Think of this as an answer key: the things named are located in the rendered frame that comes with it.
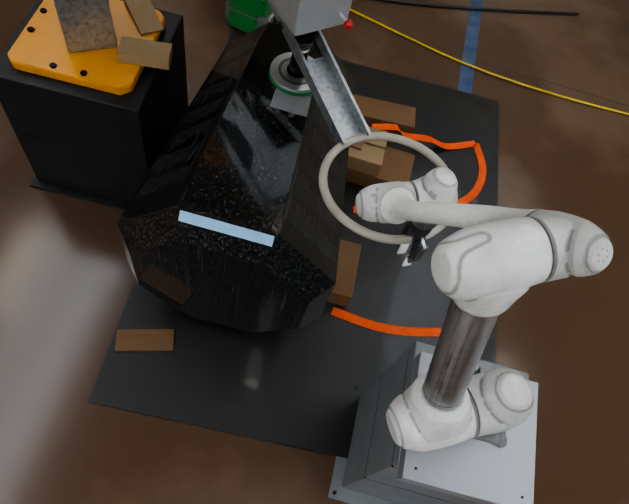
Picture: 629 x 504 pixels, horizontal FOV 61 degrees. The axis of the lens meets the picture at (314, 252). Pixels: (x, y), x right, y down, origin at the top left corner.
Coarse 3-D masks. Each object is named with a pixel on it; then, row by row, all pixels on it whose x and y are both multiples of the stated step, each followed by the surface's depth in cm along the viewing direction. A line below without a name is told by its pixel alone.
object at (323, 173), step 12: (372, 132) 198; (384, 132) 199; (336, 144) 193; (348, 144) 194; (408, 144) 198; (420, 144) 198; (432, 156) 195; (324, 168) 186; (324, 180) 183; (324, 192) 180; (456, 192) 187; (336, 216) 177; (348, 228) 176; (360, 228) 174; (384, 240) 173; (396, 240) 173; (408, 240) 174
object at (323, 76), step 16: (288, 32) 196; (320, 32) 199; (320, 48) 202; (304, 64) 195; (320, 64) 201; (336, 64) 198; (320, 80) 200; (336, 80) 201; (320, 96) 193; (336, 96) 200; (352, 96) 197; (336, 112) 199; (352, 112) 200; (336, 128) 192; (352, 128) 199; (368, 128) 196
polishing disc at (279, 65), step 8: (280, 56) 217; (288, 56) 218; (272, 64) 214; (280, 64) 215; (288, 64) 216; (272, 72) 212; (280, 72) 213; (280, 80) 211; (288, 80) 212; (296, 80) 212; (304, 80) 213; (288, 88) 210; (296, 88) 210; (304, 88) 211
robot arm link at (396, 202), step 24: (360, 192) 150; (384, 192) 146; (408, 192) 147; (360, 216) 152; (384, 216) 147; (408, 216) 139; (432, 216) 134; (456, 216) 130; (480, 216) 126; (504, 216) 119
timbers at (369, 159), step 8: (368, 144) 293; (376, 144) 292; (384, 144) 292; (352, 152) 286; (360, 152) 287; (368, 152) 288; (376, 152) 289; (384, 152) 290; (352, 160) 287; (360, 160) 286; (368, 160) 285; (376, 160) 286; (352, 168) 293; (360, 168) 291; (368, 168) 290; (376, 168) 288
